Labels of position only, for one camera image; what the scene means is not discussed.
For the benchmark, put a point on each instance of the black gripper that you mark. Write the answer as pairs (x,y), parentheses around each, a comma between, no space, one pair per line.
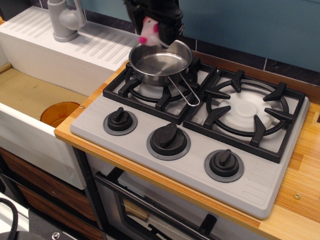
(166,12)

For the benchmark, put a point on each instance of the pink stuffed pig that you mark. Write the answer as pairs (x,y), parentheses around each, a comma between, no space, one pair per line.
(149,35)

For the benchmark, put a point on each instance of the stainless steel pan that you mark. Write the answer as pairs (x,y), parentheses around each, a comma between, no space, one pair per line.
(162,67)

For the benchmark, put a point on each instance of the black left stove knob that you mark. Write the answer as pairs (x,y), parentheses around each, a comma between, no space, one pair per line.
(120,122)

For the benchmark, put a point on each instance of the black stove knob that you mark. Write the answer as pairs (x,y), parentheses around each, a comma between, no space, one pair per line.
(168,143)
(224,166)
(120,122)

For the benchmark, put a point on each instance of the black middle stove knob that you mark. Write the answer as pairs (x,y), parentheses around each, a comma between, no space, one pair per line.
(168,143)

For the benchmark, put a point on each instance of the grey toy stove top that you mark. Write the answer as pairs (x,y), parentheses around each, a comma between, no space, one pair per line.
(254,192)

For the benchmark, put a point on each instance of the black right stove knob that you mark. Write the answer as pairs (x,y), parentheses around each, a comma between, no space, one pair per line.
(224,166)

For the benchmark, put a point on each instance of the black left burner grate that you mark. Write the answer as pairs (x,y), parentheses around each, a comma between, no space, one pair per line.
(162,102)

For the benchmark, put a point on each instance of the black burner grate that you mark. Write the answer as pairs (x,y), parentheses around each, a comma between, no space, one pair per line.
(162,102)
(252,115)

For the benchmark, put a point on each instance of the grey toy faucet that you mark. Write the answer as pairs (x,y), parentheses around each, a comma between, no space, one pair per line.
(65,22)

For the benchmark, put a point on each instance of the white sink unit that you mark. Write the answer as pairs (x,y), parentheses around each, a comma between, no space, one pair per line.
(42,72)

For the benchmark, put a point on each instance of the black right burner grate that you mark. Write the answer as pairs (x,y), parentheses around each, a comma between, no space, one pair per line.
(252,115)

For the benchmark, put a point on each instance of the orange plastic bowl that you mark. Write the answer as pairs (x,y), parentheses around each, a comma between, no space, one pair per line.
(57,113)

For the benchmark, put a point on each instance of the white oven door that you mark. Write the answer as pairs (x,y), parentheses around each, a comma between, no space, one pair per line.
(140,224)

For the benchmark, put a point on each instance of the wooden drawer front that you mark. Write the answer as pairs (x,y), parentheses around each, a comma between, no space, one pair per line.
(49,196)

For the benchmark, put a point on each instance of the black oven door handle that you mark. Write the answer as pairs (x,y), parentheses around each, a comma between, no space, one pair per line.
(111,182)

